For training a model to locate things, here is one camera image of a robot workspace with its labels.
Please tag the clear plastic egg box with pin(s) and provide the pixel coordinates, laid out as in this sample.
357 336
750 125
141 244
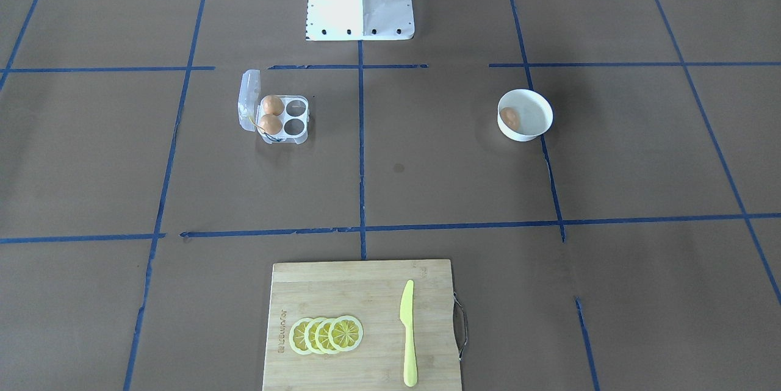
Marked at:
295 117

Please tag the brown egg from bowl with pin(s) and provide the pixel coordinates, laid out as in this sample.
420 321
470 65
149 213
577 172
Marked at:
510 118

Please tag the brown egg lower in box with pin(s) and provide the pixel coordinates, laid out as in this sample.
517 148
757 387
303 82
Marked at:
270 124

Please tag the brown egg in box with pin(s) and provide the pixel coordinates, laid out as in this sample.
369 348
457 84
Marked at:
270 124
272 104

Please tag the brown egg upper in box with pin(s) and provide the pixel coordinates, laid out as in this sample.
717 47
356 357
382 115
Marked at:
272 104

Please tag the bamboo cutting board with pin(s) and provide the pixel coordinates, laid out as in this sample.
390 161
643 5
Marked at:
371 292

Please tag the white bowl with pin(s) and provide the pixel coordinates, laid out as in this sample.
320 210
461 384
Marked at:
536 114

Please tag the lemon slice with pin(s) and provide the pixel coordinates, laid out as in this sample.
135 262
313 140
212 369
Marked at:
311 335
321 336
345 333
299 336

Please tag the yellow plastic knife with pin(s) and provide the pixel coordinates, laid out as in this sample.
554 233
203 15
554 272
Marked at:
406 316

